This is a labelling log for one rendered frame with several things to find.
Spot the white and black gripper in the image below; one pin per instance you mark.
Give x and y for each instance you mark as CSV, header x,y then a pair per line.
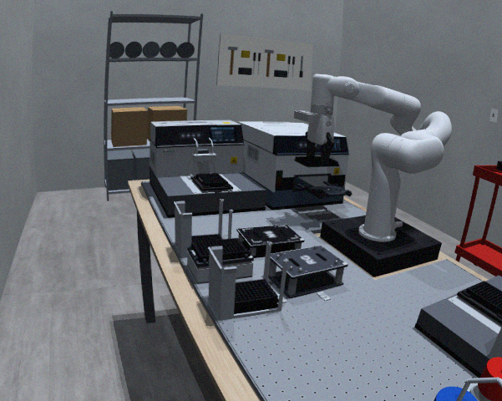
x,y
321,132

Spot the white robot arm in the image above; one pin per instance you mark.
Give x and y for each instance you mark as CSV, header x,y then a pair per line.
x,y
412,152

